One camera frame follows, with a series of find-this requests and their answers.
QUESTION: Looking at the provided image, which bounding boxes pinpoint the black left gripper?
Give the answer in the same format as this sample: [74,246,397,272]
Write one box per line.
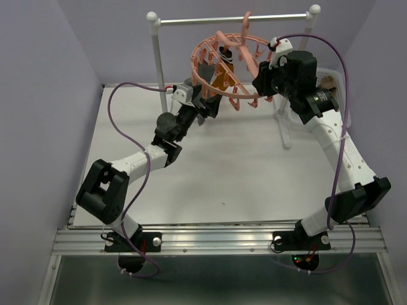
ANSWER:
[174,85,222,142]

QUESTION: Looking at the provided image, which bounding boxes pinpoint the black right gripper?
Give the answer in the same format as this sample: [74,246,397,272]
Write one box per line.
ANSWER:
[251,57,297,100]

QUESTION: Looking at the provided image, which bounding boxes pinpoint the mustard brown striped sock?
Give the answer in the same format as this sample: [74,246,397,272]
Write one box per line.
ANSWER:
[212,46,235,91]

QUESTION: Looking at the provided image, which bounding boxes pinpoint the pink round clip hanger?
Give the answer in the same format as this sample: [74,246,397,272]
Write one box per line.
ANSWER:
[190,11,268,111]

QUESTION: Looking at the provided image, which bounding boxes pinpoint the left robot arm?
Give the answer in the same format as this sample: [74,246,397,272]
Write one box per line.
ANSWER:
[76,84,222,253]

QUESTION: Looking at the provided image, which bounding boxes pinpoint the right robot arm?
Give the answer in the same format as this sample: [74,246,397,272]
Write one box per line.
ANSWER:
[252,51,391,252]

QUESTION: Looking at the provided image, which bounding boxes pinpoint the beige sock in basket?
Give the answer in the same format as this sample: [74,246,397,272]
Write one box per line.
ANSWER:
[319,76,337,95]

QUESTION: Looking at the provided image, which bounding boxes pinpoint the white plastic basket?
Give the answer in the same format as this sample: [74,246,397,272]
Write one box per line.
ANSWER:
[316,67,346,114]

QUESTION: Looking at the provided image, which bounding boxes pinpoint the white drying rack stand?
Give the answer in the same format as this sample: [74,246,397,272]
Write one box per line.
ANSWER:
[146,4,321,149]

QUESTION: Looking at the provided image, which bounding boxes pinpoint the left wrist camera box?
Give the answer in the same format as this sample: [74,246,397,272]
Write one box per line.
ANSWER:
[172,84,193,107]

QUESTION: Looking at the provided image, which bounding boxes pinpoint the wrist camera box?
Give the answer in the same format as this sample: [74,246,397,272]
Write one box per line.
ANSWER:
[172,84,193,107]
[269,37,293,69]

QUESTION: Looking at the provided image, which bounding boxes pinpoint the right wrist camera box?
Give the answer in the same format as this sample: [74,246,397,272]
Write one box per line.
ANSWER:
[269,37,293,69]

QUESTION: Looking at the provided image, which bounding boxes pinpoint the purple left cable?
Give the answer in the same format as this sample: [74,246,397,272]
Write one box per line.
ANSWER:
[107,82,161,278]

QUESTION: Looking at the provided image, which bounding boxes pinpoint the aluminium mounting rail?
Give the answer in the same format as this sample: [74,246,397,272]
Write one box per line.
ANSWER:
[52,217,388,256]

